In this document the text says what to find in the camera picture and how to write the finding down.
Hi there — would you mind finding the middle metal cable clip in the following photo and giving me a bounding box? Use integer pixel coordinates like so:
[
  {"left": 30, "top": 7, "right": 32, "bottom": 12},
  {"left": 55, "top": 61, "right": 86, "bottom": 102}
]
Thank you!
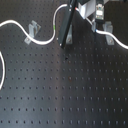
[{"left": 66, "top": 28, "right": 73, "bottom": 45}]

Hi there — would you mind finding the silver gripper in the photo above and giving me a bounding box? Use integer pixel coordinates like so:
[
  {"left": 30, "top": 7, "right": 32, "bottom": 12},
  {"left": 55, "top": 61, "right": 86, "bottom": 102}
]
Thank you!
[{"left": 58, "top": 0, "right": 108, "bottom": 47}]

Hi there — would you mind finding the metal cable clip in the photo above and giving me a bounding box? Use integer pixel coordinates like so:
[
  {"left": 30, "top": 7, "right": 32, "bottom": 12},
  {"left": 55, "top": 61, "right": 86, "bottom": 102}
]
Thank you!
[
  {"left": 66, "top": 28, "right": 73, "bottom": 45},
  {"left": 24, "top": 20, "right": 41, "bottom": 44},
  {"left": 104, "top": 21, "right": 114, "bottom": 45}
]

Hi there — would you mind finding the right metal cable clip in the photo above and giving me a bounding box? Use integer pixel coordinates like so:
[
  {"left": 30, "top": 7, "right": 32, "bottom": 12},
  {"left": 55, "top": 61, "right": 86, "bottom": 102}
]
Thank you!
[{"left": 104, "top": 21, "right": 114, "bottom": 45}]

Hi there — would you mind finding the white cable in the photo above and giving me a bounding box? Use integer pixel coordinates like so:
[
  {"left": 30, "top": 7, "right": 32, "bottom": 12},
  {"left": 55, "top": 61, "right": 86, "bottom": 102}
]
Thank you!
[{"left": 0, "top": 3, "right": 128, "bottom": 91}]

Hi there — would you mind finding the left metal cable clip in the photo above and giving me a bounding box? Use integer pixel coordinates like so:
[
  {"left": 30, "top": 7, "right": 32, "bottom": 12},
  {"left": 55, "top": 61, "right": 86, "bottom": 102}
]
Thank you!
[{"left": 24, "top": 20, "right": 41, "bottom": 44}]

